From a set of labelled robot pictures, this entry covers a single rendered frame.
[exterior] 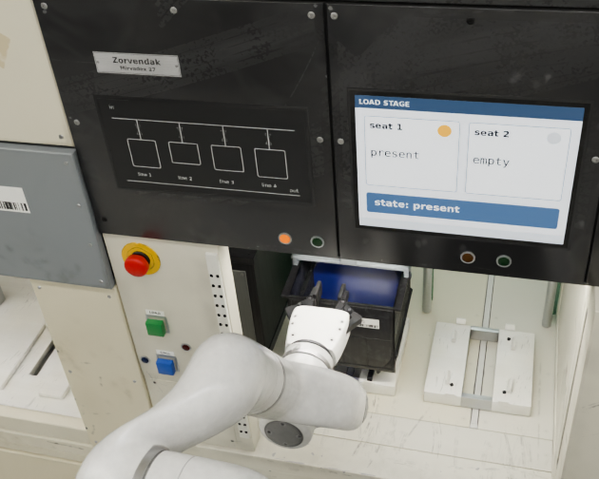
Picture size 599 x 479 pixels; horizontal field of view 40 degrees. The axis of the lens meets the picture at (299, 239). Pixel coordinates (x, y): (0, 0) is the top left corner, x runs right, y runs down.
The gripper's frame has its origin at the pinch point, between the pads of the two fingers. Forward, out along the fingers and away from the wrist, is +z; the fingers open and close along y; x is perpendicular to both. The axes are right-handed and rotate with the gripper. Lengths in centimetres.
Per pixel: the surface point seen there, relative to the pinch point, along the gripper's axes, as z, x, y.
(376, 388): 5.5, -30.0, 6.9
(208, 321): -13.6, 3.4, -18.0
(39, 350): 6, -34, -72
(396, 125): -14.4, 45.0, 14.5
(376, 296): 20.2, -18.2, 4.6
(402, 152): -14.4, 41.0, 15.4
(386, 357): 5.7, -20.7, 9.1
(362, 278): 20.3, -13.6, 1.7
